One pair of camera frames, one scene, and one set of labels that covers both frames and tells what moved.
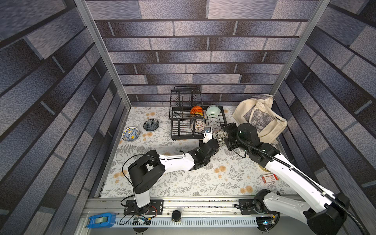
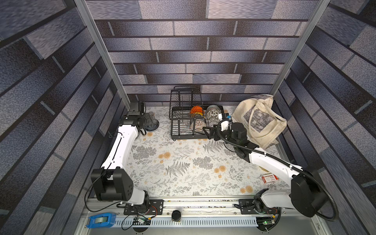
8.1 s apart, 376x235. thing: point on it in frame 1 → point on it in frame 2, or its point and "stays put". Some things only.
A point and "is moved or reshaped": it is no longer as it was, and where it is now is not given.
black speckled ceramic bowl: x=221 y=136 is moved or reshaped
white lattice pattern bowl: x=198 y=124 stays put
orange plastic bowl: x=196 y=108 stays put
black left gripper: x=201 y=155 → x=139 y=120
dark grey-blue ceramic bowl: x=151 y=125 stays put
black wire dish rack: x=189 y=117 stays put
